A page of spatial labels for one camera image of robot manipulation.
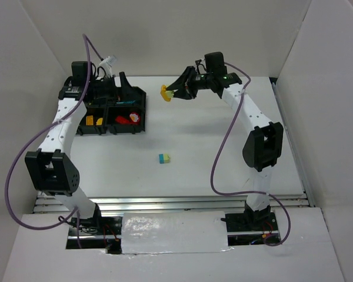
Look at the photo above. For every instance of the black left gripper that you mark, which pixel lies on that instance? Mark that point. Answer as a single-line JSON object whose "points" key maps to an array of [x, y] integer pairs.
{"points": [[117, 86]]}

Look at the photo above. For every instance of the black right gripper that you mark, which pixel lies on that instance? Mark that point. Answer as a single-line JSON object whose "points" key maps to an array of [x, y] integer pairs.
{"points": [[190, 83]]}

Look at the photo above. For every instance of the teal long lego brick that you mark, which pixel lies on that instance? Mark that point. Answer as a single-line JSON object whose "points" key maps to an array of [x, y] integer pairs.
{"points": [[124, 103]]}

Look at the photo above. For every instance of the light green square lego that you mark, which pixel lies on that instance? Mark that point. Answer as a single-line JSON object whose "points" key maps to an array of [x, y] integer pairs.
{"points": [[171, 94]]}

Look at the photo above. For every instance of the yellow lego plate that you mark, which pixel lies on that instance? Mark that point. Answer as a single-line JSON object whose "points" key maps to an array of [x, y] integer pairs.
{"points": [[164, 93]]}

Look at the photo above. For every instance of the red flower print lego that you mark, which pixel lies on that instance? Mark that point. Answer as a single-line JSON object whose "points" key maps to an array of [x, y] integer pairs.
{"points": [[135, 117]]}

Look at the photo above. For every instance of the red long lego brick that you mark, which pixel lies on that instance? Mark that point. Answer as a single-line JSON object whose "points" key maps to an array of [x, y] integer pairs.
{"points": [[122, 120]]}

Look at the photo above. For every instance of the yellow oval lego brick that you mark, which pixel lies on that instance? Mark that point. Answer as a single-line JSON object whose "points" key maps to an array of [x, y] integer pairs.
{"points": [[99, 121]]}

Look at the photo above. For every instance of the yellow curved lego top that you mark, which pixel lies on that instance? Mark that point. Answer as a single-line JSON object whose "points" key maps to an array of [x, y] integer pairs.
{"points": [[89, 120]]}

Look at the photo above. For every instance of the teal and green lego block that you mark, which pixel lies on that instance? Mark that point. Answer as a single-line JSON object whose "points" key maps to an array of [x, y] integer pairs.
{"points": [[164, 158]]}

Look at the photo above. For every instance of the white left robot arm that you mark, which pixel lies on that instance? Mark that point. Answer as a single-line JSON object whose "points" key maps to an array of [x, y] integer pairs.
{"points": [[50, 166]]}

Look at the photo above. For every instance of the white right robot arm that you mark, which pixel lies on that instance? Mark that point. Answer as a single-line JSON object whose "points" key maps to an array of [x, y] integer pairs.
{"points": [[263, 145]]}

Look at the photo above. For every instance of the black four-compartment sorting tray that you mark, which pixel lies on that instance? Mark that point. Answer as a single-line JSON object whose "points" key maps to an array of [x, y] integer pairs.
{"points": [[109, 111]]}

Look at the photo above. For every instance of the white cover panel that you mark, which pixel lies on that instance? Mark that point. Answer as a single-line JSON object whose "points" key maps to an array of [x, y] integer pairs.
{"points": [[177, 232]]}

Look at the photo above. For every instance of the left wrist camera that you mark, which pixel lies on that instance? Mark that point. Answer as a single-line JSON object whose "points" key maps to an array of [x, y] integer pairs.
{"points": [[108, 62]]}

